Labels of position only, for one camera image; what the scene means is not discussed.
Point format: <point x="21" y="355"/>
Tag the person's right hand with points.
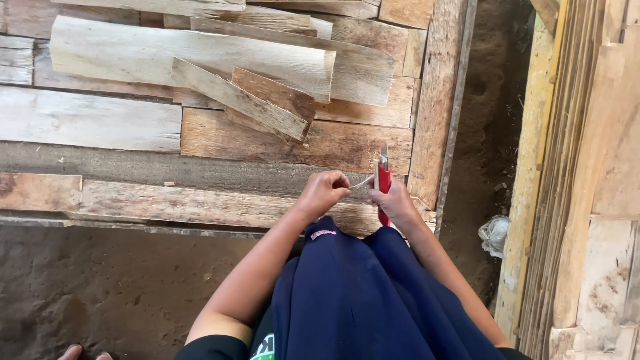
<point x="397" y="202"/>

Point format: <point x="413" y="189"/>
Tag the person's left hand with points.
<point x="320" y="194"/>

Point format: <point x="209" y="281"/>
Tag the person's left fingers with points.
<point x="338" y="183"/>

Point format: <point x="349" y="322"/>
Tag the person's right fingers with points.
<point x="381" y="198"/>

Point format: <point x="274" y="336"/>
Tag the red utility knife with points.
<point x="384" y="181"/>

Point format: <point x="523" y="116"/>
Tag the thin white strip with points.
<point x="361" y="183"/>

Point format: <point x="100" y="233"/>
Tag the navy blue headscarf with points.
<point x="370" y="300"/>

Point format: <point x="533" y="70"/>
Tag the white plastic bag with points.
<point x="494" y="235"/>

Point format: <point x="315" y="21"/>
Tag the pile of wood veneer sheets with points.
<point x="210" y="90"/>

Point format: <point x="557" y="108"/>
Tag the black printed shirt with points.
<point x="235" y="347"/>

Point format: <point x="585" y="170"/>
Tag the stack of upright veneer sheets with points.
<point x="580" y="190"/>

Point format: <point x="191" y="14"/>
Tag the person's bare foot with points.
<point x="82" y="353"/>

